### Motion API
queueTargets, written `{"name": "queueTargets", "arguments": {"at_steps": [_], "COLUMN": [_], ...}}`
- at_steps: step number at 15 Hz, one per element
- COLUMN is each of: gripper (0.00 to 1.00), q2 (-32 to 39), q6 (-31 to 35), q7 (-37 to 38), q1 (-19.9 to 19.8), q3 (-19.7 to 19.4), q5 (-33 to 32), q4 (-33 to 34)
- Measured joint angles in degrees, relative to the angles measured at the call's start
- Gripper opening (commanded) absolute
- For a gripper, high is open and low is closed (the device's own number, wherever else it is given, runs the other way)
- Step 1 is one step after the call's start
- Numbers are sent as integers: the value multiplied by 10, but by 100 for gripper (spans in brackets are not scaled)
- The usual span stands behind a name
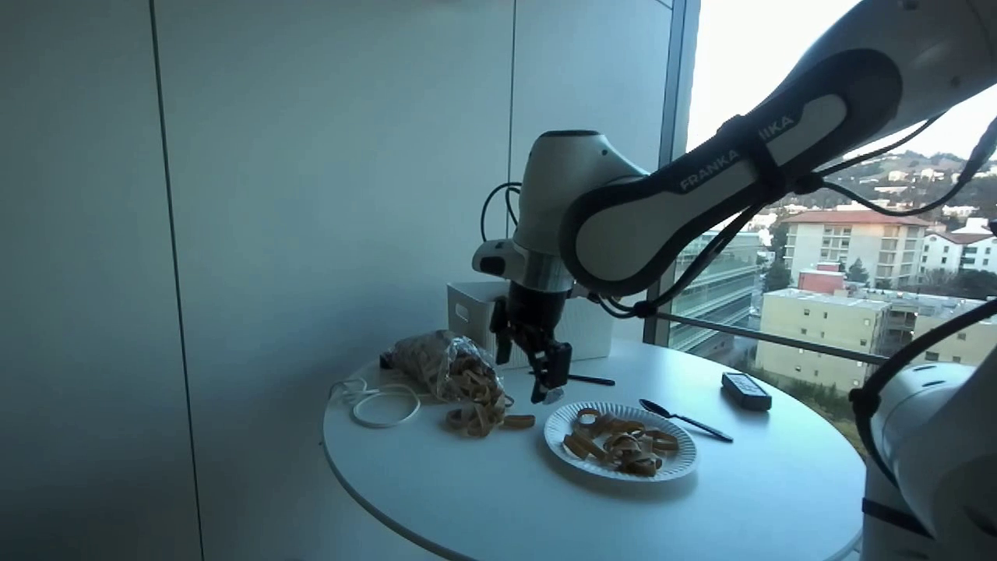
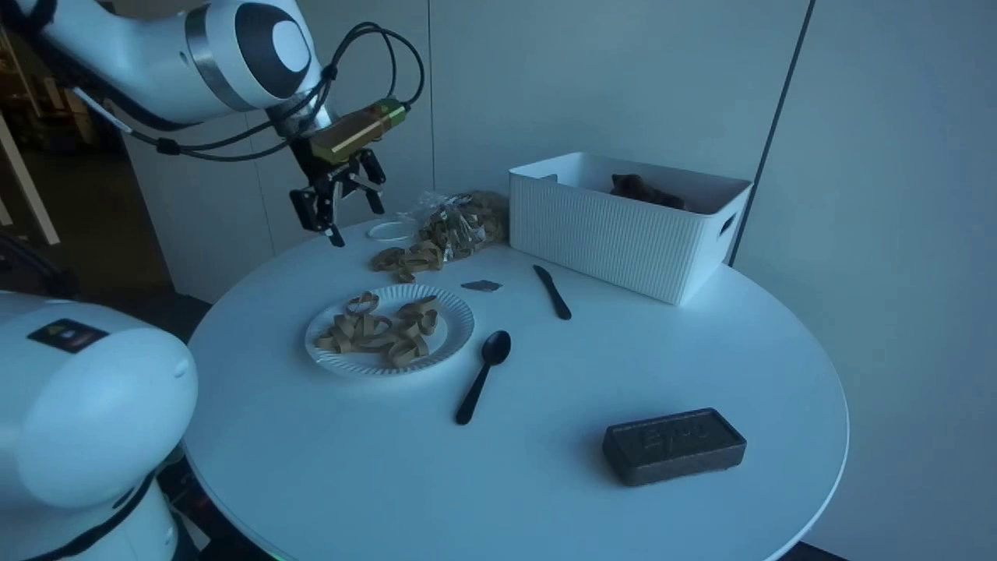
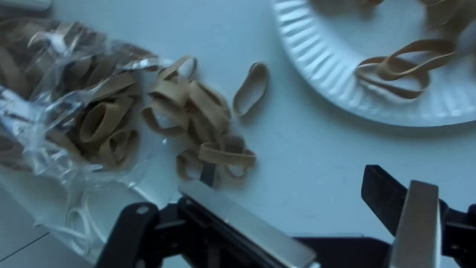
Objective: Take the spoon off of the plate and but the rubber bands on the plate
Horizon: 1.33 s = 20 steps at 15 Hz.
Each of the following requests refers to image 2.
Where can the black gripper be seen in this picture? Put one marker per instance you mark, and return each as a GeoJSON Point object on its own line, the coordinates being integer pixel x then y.
{"type": "Point", "coordinates": [338, 176]}

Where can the tan rubber bands pile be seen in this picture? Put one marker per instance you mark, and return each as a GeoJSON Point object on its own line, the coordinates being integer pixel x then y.
{"type": "Point", "coordinates": [377, 331]}

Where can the black plastic spoon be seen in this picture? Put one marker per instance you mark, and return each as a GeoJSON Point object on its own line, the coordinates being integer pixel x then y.
{"type": "Point", "coordinates": [484, 374]}

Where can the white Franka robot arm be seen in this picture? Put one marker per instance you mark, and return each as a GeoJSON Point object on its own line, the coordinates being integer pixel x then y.
{"type": "Point", "coordinates": [136, 52]}

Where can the white paper plate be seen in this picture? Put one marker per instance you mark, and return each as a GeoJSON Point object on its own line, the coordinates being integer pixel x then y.
{"type": "Point", "coordinates": [453, 327]}

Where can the small dark foil scrap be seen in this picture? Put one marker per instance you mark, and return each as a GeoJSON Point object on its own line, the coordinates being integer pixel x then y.
{"type": "Point", "coordinates": [480, 284]}

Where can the black plastic knife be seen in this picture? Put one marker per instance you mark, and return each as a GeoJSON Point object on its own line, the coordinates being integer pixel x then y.
{"type": "Point", "coordinates": [551, 292]}

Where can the white plastic bin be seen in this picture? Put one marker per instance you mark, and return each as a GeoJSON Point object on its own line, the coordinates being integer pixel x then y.
{"type": "Point", "coordinates": [611, 239]}

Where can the dark items inside bin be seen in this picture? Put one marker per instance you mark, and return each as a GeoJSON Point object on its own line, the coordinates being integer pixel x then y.
{"type": "Point", "coordinates": [642, 191]}

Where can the black whiteboard eraser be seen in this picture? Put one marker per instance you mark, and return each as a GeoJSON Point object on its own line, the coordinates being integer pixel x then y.
{"type": "Point", "coordinates": [675, 448]}

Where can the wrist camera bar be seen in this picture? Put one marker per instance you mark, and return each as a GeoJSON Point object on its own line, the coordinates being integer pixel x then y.
{"type": "Point", "coordinates": [359, 129]}

